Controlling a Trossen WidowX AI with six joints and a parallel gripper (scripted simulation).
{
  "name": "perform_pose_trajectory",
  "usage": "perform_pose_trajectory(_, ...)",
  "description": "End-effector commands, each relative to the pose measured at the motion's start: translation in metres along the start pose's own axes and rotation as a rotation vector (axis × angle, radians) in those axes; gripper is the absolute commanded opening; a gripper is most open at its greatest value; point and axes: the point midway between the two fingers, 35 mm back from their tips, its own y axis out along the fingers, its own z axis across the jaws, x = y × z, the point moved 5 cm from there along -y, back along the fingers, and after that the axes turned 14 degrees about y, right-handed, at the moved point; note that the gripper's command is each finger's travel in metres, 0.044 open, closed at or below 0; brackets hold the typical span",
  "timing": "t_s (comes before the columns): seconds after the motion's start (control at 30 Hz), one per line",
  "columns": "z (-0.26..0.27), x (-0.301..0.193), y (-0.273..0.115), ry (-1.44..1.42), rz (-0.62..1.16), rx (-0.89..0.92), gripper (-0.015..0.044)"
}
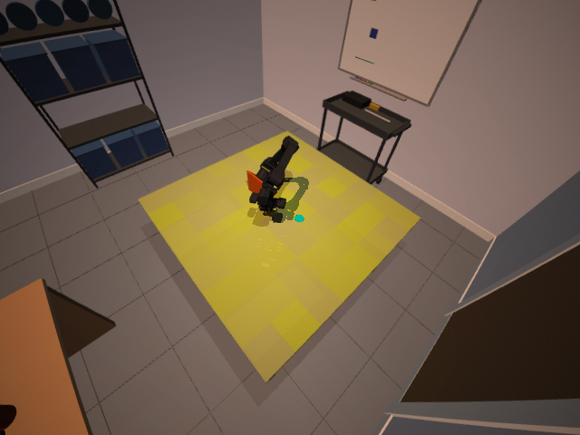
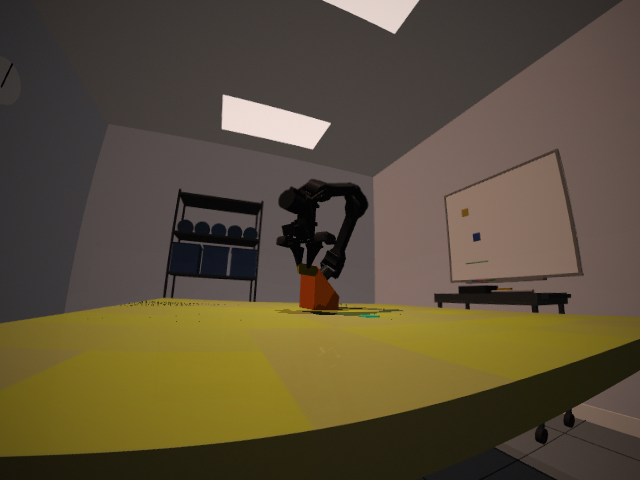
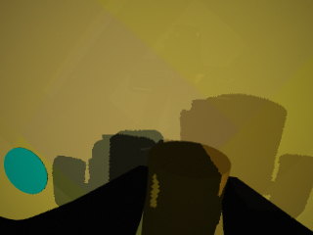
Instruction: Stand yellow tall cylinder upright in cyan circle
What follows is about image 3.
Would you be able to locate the teal flat circle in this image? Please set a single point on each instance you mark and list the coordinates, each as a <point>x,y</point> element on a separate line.
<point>25,170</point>

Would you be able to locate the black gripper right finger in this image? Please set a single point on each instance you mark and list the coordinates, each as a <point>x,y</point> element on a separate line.
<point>246,212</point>

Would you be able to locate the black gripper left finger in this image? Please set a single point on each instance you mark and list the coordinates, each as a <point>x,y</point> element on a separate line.
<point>113,209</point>

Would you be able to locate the yellow cylinder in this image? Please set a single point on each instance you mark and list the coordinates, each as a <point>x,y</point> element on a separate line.
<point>185,189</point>

